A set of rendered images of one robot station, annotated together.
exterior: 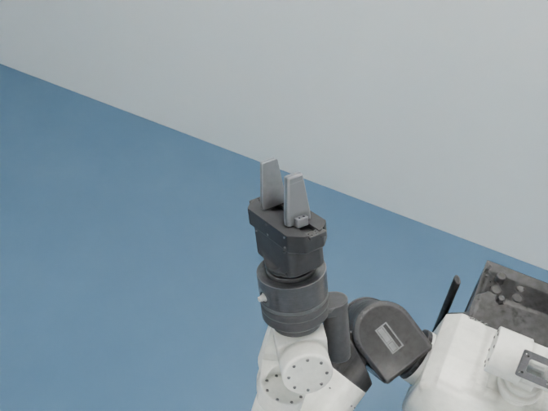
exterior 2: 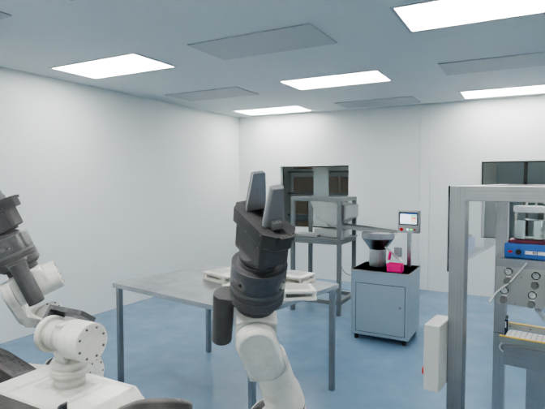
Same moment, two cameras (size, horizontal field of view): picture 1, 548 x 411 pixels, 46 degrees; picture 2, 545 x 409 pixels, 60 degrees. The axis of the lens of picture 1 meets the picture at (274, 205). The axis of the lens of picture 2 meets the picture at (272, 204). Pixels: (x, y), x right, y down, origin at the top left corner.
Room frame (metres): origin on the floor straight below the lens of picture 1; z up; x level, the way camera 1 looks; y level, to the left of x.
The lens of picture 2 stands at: (1.17, 0.02, 1.72)
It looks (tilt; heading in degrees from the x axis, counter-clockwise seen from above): 3 degrees down; 182
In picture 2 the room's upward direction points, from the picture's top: straight up
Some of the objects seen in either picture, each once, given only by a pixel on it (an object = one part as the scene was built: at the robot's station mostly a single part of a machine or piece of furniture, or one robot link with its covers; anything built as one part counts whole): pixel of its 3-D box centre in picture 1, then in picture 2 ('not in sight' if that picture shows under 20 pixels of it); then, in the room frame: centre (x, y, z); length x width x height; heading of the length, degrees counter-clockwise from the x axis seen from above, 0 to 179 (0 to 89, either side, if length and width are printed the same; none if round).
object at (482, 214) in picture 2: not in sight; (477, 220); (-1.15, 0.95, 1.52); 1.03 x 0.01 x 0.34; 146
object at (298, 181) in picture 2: not in sight; (315, 196); (-7.20, 0.55, 1.43); 1.32 x 0.01 x 1.11; 63
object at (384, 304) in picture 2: not in sight; (385, 301); (-4.03, 1.13, 0.38); 0.63 x 0.57 x 0.76; 63
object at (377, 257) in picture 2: not in sight; (383, 249); (-4.10, 1.11, 0.95); 0.49 x 0.36 x 0.38; 63
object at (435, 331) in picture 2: not in sight; (437, 351); (-0.72, 0.63, 1.03); 0.17 x 0.06 x 0.26; 146
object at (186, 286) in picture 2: not in sight; (225, 285); (-2.64, -0.48, 0.86); 1.50 x 1.10 x 0.04; 54
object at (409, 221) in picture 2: not in sight; (409, 238); (-4.06, 1.38, 1.07); 0.23 x 0.10 x 0.62; 63
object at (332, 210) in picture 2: not in sight; (337, 256); (-4.85, 0.69, 0.75); 1.43 x 1.06 x 1.50; 63
